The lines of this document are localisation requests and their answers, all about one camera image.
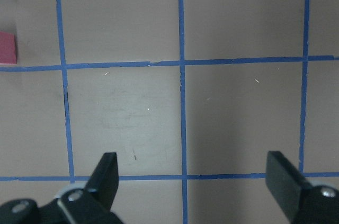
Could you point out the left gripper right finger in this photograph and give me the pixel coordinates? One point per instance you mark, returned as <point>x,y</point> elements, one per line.
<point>301,200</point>

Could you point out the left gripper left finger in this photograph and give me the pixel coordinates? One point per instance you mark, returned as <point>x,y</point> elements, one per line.
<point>93,202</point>

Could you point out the pink foam block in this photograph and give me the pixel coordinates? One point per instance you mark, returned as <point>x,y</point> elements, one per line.
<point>8,49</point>

